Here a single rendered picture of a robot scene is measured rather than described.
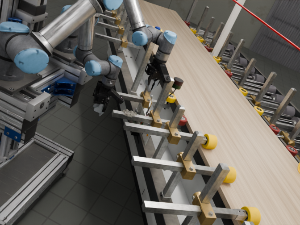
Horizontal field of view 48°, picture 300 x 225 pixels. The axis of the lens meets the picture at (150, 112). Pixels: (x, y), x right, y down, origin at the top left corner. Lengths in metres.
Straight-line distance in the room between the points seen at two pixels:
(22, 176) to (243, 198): 1.36
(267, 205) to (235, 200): 0.18
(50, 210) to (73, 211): 0.15
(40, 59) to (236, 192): 1.07
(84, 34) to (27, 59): 0.40
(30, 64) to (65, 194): 1.34
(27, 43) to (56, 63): 0.61
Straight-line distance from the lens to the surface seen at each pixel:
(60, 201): 2.48
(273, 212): 1.74
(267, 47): 8.52
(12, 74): 1.56
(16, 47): 1.41
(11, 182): 2.25
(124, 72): 2.76
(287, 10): 8.39
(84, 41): 1.69
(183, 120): 2.00
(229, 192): 1.67
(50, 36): 1.41
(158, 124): 1.94
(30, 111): 1.54
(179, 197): 1.92
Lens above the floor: 1.84
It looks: 29 degrees down
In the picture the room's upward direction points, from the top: 24 degrees clockwise
